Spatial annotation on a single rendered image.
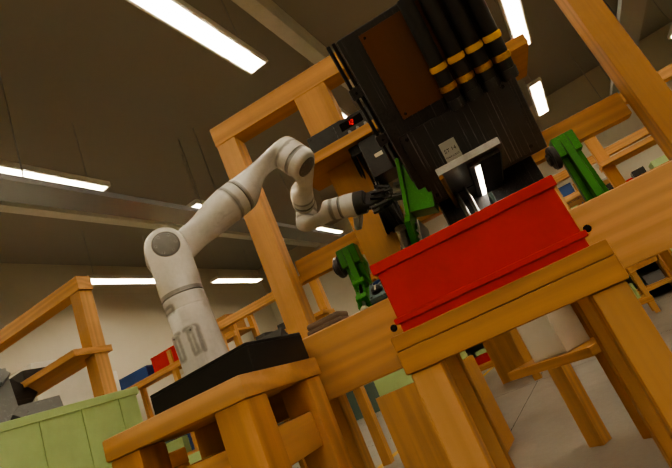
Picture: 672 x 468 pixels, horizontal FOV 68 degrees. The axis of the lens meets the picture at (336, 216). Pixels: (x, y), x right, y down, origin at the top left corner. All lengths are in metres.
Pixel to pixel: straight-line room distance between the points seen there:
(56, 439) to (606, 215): 1.20
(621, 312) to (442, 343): 0.24
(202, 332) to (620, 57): 1.53
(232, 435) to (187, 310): 0.30
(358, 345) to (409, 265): 0.38
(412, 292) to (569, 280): 0.23
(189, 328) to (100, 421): 0.32
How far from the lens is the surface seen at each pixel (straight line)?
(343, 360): 1.16
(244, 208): 1.23
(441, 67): 1.30
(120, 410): 1.31
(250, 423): 0.90
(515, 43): 1.80
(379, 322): 1.13
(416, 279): 0.81
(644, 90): 1.89
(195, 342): 1.08
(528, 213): 0.81
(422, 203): 1.39
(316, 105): 2.00
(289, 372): 1.04
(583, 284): 0.77
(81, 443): 1.26
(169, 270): 1.12
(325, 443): 1.11
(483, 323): 0.77
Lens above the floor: 0.76
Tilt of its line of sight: 18 degrees up
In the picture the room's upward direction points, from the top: 24 degrees counter-clockwise
